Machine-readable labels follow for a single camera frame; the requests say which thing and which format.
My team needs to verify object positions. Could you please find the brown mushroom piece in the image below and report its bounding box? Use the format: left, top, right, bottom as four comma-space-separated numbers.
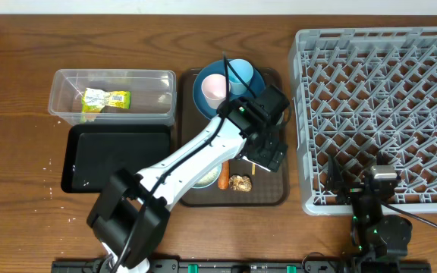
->
229, 175, 252, 192

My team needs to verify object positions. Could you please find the orange carrot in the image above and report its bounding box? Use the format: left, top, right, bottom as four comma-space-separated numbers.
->
218, 161, 230, 190

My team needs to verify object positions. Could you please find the pile of white rice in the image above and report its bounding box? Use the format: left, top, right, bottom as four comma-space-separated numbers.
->
200, 166, 222, 186

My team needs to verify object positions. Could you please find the light blue bowl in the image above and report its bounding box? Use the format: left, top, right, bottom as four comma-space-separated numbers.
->
192, 165, 222, 189

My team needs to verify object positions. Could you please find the yellow green snack wrapper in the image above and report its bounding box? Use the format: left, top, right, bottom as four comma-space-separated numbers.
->
80, 88, 130, 123

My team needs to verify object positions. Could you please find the white napkin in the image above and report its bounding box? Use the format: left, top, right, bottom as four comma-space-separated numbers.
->
241, 155, 271, 172

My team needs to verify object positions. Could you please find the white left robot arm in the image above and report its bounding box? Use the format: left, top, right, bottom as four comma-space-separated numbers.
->
87, 85, 291, 272

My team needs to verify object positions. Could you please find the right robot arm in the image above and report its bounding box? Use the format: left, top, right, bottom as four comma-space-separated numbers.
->
325, 154, 412, 272

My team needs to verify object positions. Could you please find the grey dishwasher rack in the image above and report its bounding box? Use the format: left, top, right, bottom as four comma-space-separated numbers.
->
288, 27, 437, 215

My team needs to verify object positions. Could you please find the dark blue plate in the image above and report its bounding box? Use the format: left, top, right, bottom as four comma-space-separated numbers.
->
193, 60, 266, 119

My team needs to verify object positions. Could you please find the light blue cup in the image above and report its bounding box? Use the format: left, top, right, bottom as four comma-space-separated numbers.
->
227, 59, 254, 96

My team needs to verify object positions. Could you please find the pink cup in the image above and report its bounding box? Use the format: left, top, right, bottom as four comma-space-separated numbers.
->
201, 74, 230, 109

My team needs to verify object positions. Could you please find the brown serving tray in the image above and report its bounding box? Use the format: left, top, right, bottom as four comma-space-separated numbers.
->
177, 68, 289, 207

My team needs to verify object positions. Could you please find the clear plastic bin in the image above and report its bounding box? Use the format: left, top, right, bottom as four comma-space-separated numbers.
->
49, 69, 177, 126

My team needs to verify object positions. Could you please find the black plastic tray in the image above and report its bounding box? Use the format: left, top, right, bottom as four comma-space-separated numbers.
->
61, 124, 171, 193

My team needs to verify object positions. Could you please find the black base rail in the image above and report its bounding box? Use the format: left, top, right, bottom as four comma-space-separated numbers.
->
51, 258, 432, 273

